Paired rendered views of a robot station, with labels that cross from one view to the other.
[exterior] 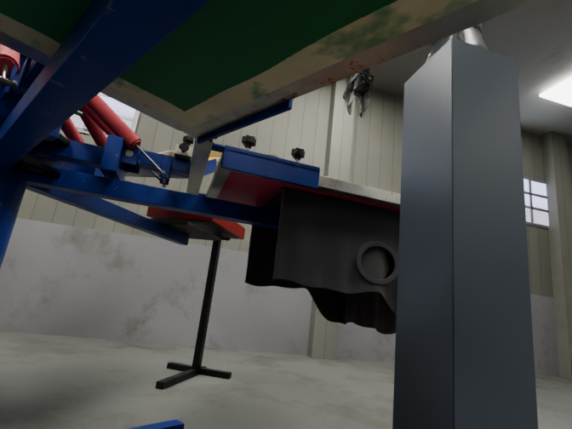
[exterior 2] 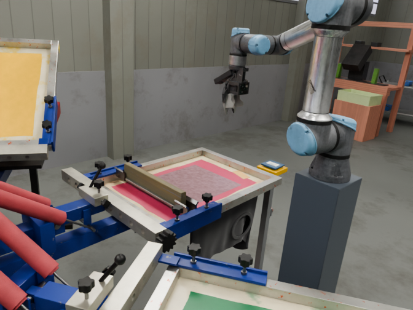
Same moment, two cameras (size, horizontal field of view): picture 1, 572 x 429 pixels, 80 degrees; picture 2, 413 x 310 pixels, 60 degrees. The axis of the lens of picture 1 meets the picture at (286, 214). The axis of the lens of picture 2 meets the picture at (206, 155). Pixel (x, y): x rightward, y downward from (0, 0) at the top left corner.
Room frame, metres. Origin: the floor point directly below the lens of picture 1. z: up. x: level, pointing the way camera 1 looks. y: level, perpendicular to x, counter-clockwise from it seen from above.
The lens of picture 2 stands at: (-0.10, 0.65, 1.70)
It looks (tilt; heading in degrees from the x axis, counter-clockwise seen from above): 20 degrees down; 329
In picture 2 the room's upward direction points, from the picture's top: 4 degrees clockwise
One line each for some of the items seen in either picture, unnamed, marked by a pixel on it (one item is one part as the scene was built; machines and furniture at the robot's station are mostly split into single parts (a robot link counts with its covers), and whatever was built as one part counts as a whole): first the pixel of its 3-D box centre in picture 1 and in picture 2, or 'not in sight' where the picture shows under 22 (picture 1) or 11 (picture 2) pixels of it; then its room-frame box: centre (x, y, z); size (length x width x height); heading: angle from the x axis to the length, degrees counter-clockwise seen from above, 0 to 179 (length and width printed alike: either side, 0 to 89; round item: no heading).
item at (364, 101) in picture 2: not in sight; (352, 75); (4.42, -5.08, 0.99); 1.53 x 1.36 x 1.97; 14
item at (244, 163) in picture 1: (271, 169); (192, 219); (0.98, 0.06, 0.98); 0.30 x 0.05 x 0.07; 107
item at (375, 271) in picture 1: (338, 254); (219, 228); (1.15, -0.19, 0.77); 0.46 x 0.09 x 0.36; 107
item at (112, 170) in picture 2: not in sight; (114, 174); (1.51, 0.22, 0.98); 0.30 x 0.05 x 0.07; 107
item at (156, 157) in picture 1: (164, 164); (80, 209); (1.15, 0.45, 1.02); 0.17 x 0.06 x 0.05; 107
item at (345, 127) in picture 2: not in sight; (335, 133); (0.73, -0.38, 1.37); 0.13 x 0.12 x 0.14; 92
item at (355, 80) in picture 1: (360, 79); (236, 80); (1.19, -0.23, 1.48); 0.09 x 0.08 x 0.12; 14
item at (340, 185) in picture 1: (309, 206); (187, 181); (1.31, -0.09, 0.97); 0.79 x 0.58 x 0.04; 107
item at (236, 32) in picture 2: not in sight; (239, 42); (1.19, -0.23, 1.64); 0.09 x 0.08 x 0.11; 2
